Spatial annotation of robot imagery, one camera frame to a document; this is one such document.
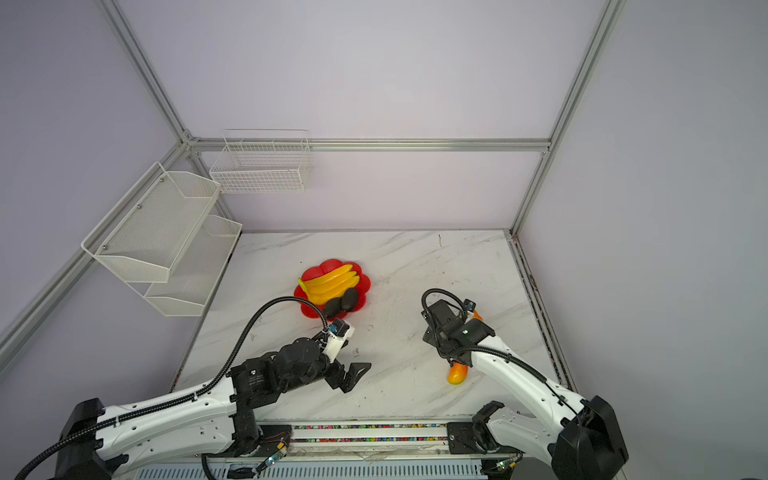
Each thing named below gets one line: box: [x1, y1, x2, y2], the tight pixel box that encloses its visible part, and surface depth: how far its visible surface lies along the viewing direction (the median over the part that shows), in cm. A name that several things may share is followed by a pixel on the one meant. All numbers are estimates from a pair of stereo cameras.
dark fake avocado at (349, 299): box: [341, 288, 358, 312], surface depth 97 cm
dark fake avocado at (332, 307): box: [324, 297, 342, 318], surface depth 97 cm
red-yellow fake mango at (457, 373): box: [447, 362, 469, 385], surface depth 84 cm
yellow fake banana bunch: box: [298, 264, 360, 305], surface depth 103 cm
